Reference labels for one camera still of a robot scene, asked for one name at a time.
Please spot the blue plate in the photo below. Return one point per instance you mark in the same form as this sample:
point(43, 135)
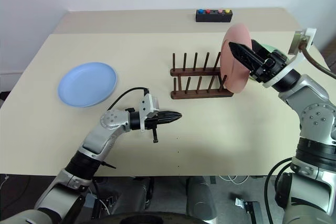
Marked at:
point(86, 83)

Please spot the pink plate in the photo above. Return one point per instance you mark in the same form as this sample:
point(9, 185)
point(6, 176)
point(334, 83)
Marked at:
point(235, 77)

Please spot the black button box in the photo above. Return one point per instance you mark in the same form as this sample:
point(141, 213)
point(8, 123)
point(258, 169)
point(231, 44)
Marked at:
point(214, 18)

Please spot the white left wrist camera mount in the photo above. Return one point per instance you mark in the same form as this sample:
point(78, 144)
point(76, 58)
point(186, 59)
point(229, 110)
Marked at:
point(147, 103)

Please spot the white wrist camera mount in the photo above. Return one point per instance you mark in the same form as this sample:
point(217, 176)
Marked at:
point(307, 35)
point(147, 103)

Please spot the blue button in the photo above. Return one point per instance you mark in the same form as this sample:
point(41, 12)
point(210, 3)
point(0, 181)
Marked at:
point(201, 11)

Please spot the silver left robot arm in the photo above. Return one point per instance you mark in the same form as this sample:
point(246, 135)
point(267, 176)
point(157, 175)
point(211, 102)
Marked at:
point(115, 121)

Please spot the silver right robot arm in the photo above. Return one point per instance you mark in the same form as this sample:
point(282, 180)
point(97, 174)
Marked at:
point(315, 113)

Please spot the small metal bracket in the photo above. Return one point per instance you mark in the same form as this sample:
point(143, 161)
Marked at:
point(240, 203)

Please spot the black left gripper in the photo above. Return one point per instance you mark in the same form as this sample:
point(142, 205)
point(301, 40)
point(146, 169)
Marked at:
point(153, 121)

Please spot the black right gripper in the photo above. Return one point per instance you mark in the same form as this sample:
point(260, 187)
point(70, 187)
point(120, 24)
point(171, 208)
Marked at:
point(271, 64)

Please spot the dark grey rounded shape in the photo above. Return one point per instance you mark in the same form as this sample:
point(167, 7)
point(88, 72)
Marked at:
point(200, 195)

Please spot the wooden dish rack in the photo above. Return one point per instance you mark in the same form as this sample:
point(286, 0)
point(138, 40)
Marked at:
point(199, 94)

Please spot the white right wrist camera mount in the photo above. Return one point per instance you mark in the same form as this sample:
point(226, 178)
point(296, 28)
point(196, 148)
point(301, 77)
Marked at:
point(307, 35)

